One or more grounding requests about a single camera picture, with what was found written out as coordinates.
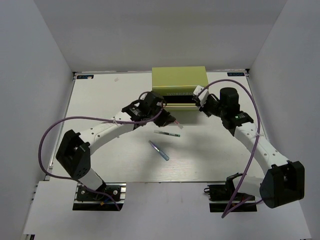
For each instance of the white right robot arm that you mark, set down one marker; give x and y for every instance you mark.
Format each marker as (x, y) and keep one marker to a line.
(283, 181)

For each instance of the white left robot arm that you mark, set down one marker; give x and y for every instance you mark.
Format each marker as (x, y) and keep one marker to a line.
(75, 150)

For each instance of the right corner label sticker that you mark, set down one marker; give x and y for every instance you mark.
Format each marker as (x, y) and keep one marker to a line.
(235, 74)

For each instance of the green top drawer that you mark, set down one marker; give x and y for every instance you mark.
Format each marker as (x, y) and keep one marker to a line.
(180, 103)

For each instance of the red pen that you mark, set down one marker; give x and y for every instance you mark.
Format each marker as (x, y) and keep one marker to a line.
(178, 124)

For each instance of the light blue pen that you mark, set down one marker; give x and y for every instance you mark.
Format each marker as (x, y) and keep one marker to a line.
(159, 151)

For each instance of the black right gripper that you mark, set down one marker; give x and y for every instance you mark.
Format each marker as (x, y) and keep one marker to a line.
(204, 108)

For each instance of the green capped pen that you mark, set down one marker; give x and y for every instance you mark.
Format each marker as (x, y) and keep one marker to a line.
(167, 133)

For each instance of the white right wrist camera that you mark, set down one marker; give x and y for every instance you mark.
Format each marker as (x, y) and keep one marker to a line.
(200, 95)

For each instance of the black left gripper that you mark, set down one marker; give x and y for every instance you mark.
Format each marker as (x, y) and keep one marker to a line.
(166, 118)

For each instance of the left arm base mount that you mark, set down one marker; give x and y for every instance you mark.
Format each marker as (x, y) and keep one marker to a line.
(85, 200)

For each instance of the corner label sticker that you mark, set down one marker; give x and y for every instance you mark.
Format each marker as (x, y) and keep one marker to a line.
(235, 74)
(85, 77)

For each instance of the left corner label sticker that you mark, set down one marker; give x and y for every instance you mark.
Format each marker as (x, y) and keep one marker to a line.
(85, 77)

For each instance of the green metal drawer chest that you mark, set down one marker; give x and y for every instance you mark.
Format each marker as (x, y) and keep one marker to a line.
(178, 81)

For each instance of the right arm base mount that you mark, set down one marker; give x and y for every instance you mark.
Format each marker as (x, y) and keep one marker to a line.
(219, 198)

